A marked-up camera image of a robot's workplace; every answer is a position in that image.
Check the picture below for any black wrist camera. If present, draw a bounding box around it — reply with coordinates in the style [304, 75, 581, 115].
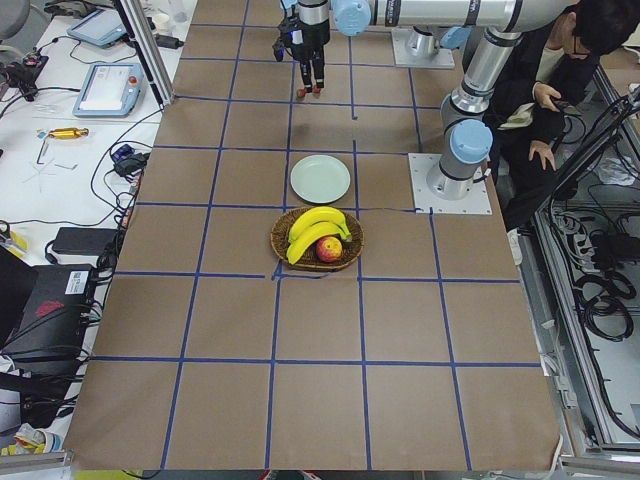
[272, 31, 296, 62]

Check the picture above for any white paper cup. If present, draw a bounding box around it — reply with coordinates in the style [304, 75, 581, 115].
[151, 12, 172, 36]

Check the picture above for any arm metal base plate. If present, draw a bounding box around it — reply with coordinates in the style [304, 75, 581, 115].
[408, 153, 492, 215]
[391, 28, 455, 70]

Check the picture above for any person in black shirt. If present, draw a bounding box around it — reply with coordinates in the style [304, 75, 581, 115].
[484, 0, 639, 239]

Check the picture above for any yellow banana bunch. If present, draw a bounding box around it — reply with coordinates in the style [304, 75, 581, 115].
[286, 206, 352, 264]

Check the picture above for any gold metal tool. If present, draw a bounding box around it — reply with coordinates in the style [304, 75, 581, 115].
[47, 127, 89, 140]

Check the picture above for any pale green plate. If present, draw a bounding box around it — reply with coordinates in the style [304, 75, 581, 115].
[289, 154, 351, 204]

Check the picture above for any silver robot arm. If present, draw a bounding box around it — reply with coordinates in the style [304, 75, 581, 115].
[279, 1, 567, 200]
[406, 25, 471, 57]

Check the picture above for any grey teach pendant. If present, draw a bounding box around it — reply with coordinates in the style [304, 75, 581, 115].
[72, 63, 145, 118]
[67, 9, 126, 48]

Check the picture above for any red yellow apple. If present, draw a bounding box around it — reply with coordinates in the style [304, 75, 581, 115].
[315, 236, 343, 263]

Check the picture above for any grey teach pendant near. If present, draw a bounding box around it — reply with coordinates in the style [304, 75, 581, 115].
[72, 63, 145, 118]

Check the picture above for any aluminium frame post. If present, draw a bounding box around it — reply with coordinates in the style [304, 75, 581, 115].
[112, 0, 174, 108]

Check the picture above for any black power adapter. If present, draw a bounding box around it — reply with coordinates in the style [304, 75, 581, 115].
[51, 227, 116, 256]

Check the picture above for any black smartphone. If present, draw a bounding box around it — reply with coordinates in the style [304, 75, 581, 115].
[550, 98, 573, 113]

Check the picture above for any grey teach pendant far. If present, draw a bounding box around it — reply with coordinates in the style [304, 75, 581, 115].
[67, 9, 126, 48]

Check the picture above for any woven wicker basket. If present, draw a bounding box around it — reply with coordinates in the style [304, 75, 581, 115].
[270, 206, 364, 272]

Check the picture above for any black computer box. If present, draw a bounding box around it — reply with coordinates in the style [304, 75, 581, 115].
[3, 264, 96, 357]

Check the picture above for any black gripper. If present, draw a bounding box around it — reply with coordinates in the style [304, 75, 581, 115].
[291, 21, 330, 93]

